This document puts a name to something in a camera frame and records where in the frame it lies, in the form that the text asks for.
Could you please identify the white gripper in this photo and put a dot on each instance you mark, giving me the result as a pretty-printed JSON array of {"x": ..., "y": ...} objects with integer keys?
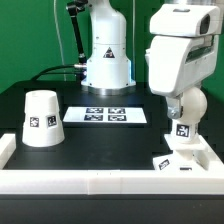
[{"x": 177, "y": 64}]

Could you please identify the white lamp bulb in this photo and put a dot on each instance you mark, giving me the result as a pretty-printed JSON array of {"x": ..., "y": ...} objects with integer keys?
[{"x": 194, "y": 106}]

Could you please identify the white lamp base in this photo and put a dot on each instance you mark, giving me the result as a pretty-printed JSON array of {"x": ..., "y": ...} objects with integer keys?
[{"x": 182, "y": 157}]

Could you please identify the white lamp shade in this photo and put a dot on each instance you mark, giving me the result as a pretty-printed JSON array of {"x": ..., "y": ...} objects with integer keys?
[{"x": 42, "y": 125}]

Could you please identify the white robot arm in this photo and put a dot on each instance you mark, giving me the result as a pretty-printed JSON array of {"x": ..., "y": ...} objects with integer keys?
[{"x": 108, "y": 68}]

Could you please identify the white marker sheet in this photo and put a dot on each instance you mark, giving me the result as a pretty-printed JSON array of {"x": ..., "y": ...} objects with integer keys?
[{"x": 131, "y": 115}]

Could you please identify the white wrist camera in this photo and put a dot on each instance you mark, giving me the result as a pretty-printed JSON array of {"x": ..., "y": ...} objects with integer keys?
[{"x": 186, "y": 20}]

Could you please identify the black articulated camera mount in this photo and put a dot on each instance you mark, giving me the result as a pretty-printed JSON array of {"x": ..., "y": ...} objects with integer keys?
[{"x": 73, "y": 8}]

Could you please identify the white U-shaped border frame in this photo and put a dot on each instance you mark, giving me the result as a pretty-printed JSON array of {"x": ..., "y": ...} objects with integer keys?
[{"x": 87, "y": 182}]

